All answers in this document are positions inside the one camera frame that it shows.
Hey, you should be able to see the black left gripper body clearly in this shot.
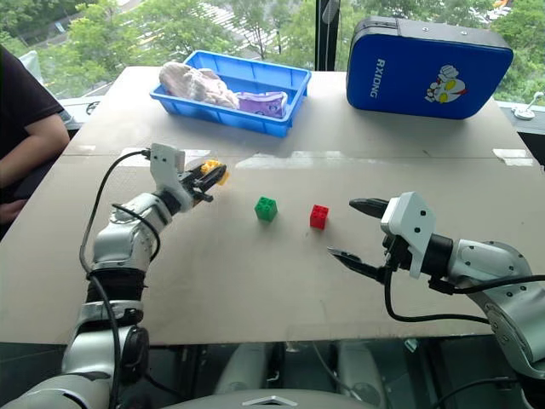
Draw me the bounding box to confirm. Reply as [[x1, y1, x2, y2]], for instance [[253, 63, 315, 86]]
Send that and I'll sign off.
[[178, 169, 215, 210]]

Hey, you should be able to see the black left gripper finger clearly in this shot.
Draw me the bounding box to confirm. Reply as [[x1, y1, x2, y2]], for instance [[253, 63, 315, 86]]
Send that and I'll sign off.
[[196, 173, 229, 195], [192, 165, 228, 185]]

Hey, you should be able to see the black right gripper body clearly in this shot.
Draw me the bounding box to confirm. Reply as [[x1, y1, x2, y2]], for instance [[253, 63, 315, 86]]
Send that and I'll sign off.
[[381, 233, 413, 274]]

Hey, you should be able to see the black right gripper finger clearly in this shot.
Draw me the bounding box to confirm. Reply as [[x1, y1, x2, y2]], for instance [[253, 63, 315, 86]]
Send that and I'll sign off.
[[348, 197, 390, 222], [326, 245, 389, 284]]

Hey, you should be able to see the yellow toy brick cube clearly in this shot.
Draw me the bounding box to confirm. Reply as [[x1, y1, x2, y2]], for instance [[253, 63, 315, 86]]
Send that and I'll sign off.
[[199, 158, 231, 187]]

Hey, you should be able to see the red toy brick cube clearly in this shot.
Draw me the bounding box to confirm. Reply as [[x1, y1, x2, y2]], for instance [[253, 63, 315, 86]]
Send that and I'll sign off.
[[309, 204, 330, 231]]

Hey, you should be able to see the green toy brick cube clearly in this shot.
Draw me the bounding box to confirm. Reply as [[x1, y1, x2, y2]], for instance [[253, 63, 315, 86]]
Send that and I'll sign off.
[[254, 195, 278, 222]]

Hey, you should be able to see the blue plastic tray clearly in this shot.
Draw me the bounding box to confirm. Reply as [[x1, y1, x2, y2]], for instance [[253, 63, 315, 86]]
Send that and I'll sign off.
[[149, 49, 313, 139]]

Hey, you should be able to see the purple printed pouch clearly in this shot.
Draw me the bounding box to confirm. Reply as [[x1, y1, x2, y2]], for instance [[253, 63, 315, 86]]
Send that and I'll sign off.
[[234, 89, 288, 118]]

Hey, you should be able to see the pale pink crumpled cloth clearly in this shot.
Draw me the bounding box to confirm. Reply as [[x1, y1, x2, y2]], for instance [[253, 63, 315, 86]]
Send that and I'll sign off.
[[158, 60, 240, 110]]

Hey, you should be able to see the blue hard carrying case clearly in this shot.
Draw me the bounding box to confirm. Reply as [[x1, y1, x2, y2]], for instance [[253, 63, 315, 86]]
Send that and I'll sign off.
[[345, 15, 514, 121]]

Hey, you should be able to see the silver robot torso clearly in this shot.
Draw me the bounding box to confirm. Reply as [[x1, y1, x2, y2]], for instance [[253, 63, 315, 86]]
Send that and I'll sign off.
[[161, 385, 384, 409]]

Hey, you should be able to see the person in black shirt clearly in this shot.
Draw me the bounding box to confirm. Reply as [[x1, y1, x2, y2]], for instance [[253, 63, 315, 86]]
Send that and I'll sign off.
[[0, 43, 72, 239]]

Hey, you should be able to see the white desk lamp base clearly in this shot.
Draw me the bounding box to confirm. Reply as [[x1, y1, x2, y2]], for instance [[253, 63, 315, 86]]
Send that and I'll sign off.
[[512, 90, 545, 121]]

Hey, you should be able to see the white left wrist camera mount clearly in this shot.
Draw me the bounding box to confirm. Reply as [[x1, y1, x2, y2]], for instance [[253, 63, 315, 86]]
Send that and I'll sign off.
[[149, 142, 192, 212]]

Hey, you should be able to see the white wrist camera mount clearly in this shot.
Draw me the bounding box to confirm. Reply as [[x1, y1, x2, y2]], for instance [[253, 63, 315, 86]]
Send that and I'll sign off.
[[149, 142, 192, 212], [380, 191, 438, 279]]

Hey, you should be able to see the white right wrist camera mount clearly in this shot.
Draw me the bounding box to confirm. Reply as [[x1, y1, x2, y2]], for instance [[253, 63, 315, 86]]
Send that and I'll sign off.
[[380, 191, 438, 279]]

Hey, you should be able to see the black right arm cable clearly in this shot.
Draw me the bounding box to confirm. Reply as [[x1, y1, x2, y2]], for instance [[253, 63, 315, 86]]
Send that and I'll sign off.
[[383, 255, 545, 325]]

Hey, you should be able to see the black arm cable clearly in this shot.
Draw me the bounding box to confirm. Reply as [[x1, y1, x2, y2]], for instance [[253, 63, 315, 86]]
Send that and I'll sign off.
[[383, 255, 545, 325], [78, 148, 164, 409]]

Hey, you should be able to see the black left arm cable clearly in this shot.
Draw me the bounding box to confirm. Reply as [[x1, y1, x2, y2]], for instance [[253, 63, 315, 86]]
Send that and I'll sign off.
[[78, 148, 164, 409]]

